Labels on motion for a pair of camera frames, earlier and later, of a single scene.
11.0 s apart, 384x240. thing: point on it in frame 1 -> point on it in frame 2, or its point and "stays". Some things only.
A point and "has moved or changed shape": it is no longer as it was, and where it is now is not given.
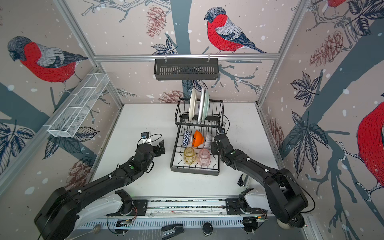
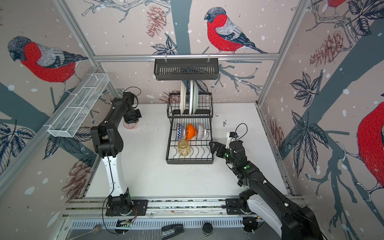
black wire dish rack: (198, 120) has moved or changed shape
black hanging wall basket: (186, 68) stays
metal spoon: (96, 229) stays
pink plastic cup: (204, 157) -> (129, 126)
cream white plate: (192, 105) -> (183, 92)
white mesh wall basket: (65, 125) stays
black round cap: (207, 228) stays
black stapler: (171, 230) stays
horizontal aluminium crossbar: (186, 56) stays
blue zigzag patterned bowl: (186, 137) -> (179, 132)
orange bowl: (198, 139) -> (191, 131)
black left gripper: (158, 152) -> (127, 120)
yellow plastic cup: (189, 155) -> (184, 148)
